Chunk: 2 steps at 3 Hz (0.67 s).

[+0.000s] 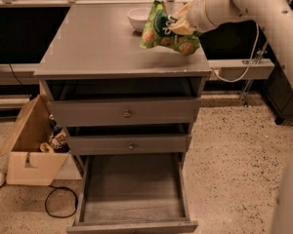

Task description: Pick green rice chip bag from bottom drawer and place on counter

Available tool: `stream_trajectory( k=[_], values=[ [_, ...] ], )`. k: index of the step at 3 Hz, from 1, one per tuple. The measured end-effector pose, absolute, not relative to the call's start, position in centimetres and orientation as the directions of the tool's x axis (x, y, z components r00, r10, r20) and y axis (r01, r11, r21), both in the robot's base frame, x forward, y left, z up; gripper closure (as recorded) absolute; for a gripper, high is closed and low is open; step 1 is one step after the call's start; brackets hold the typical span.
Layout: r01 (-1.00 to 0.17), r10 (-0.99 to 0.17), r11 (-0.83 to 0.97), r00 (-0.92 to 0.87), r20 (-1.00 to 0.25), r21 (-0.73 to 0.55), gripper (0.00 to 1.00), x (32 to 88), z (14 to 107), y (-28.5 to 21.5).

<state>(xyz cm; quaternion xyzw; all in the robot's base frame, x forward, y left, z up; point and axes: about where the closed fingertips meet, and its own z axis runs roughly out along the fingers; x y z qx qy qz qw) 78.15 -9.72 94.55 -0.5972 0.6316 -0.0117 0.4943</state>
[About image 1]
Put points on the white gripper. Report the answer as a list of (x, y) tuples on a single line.
[(197, 13)]

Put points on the green rice chip bag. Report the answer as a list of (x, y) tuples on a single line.
[(157, 32)]

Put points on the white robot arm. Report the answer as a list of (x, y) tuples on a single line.
[(275, 17)]

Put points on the grey top drawer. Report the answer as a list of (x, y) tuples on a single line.
[(129, 101)]

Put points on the grey drawer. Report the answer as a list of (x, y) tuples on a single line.
[(133, 194), (129, 101), (154, 138)]

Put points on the grey drawer cabinet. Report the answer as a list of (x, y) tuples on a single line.
[(98, 42)]

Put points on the grey middle drawer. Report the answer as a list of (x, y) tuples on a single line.
[(154, 138)]

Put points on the grey bottom drawer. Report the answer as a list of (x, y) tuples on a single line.
[(133, 194)]

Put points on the white ceramic bowl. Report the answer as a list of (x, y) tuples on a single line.
[(138, 18)]

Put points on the dark grey side cabinet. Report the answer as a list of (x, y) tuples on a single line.
[(278, 93)]

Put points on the snack items in box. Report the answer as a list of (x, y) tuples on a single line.
[(57, 139)]

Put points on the open cardboard box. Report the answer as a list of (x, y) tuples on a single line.
[(28, 165)]

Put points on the grey wall rail shelf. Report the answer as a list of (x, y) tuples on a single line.
[(231, 70)]

